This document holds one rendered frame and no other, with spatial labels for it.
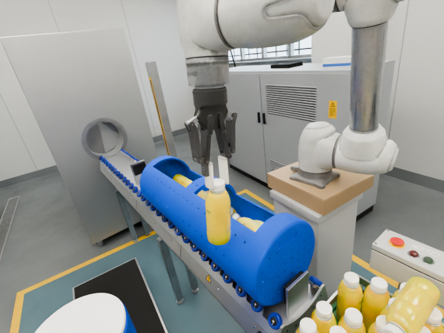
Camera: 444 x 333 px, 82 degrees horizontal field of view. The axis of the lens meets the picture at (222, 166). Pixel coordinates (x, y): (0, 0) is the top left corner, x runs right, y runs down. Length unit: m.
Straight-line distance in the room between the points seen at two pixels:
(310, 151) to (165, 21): 5.11
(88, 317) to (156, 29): 5.41
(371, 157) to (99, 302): 1.09
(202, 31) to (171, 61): 5.42
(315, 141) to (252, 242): 0.60
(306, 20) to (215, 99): 0.22
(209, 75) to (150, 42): 5.30
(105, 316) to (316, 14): 0.92
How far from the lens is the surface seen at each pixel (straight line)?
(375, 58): 1.01
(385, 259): 0.97
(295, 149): 2.70
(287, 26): 0.43
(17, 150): 5.74
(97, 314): 0.97
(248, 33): 0.46
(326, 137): 1.20
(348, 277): 0.87
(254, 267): 0.75
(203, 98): 0.54
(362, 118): 1.09
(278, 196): 1.34
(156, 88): 1.98
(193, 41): 0.53
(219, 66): 0.54
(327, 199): 1.18
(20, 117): 5.62
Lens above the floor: 1.71
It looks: 25 degrees down
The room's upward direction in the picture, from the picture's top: 9 degrees counter-clockwise
